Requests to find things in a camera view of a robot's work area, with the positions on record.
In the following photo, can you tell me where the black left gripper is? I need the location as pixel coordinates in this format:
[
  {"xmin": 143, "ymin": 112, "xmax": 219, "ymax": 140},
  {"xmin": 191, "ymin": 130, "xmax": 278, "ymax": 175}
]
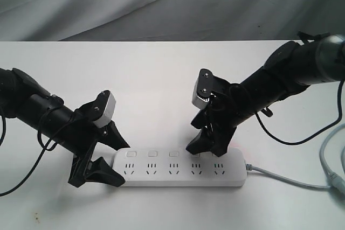
[{"xmin": 60, "ymin": 102, "xmax": 130, "ymax": 187}]

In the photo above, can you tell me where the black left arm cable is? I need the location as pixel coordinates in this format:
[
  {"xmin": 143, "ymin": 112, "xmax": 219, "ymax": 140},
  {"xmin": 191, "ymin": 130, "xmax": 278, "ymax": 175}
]
[{"xmin": 0, "ymin": 97, "xmax": 76, "ymax": 197}]

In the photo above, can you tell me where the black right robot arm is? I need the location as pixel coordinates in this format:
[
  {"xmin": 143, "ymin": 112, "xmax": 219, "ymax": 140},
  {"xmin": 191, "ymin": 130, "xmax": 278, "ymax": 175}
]
[{"xmin": 186, "ymin": 32, "xmax": 344, "ymax": 157}]

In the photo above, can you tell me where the white five-outlet power strip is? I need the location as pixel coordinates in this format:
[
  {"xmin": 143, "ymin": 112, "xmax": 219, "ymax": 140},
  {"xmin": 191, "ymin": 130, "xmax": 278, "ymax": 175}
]
[{"xmin": 113, "ymin": 148, "xmax": 247, "ymax": 187}]

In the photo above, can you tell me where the grey power cable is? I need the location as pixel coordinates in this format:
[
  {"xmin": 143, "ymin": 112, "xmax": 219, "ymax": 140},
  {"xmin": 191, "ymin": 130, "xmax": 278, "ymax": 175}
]
[{"xmin": 244, "ymin": 123, "xmax": 345, "ymax": 201}]

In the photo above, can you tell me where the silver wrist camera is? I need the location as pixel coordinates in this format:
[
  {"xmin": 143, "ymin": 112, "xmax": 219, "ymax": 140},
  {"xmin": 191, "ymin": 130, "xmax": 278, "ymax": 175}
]
[
  {"xmin": 192, "ymin": 68, "xmax": 214, "ymax": 109},
  {"xmin": 91, "ymin": 90, "xmax": 116, "ymax": 128}
]

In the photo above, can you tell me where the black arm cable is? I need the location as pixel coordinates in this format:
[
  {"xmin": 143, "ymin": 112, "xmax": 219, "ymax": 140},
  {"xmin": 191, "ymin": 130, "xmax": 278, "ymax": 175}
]
[
  {"xmin": 0, "ymin": 97, "xmax": 76, "ymax": 197},
  {"xmin": 254, "ymin": 78, "xmax": 345, "ymax": 145}
]

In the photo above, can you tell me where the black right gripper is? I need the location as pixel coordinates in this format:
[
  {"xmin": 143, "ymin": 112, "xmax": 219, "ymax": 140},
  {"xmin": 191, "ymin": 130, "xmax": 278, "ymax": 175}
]
[{"xmin": 185, "ymin": 76, "xmax": 244, "ymax": 157}]

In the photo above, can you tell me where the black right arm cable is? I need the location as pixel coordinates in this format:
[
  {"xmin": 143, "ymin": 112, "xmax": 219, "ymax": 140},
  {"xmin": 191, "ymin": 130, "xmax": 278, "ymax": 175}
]
[{"xmin": 254, "ymin": 78, "xmax": 345, "ymax": 145}]

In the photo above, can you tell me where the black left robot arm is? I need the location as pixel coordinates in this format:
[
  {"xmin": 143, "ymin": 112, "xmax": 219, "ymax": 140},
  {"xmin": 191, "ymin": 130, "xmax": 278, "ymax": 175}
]
[{"xmin": 1, "ymin": 68, "xmax": 129, "ymax": 187}]

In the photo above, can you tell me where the grey backdrop cloth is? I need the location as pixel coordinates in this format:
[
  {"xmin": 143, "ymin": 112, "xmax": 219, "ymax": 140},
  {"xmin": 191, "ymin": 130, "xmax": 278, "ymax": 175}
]
[{"xmin": 1, "ymin": 0, "xmax": 344, "ymax": 41}]

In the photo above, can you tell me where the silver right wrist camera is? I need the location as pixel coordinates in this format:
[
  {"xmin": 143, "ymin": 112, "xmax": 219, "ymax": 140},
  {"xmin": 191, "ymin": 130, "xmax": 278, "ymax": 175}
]
[{"xmin": 192, "ymin": 68, "xmax": 214, "ymax": 109}]

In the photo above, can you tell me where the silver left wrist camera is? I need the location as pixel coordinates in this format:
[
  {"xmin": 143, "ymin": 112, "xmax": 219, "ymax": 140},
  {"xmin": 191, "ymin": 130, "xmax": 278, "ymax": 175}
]
[{"xmin": 91, "ymin": 90, "xmax": 116, "ymax": 128}]

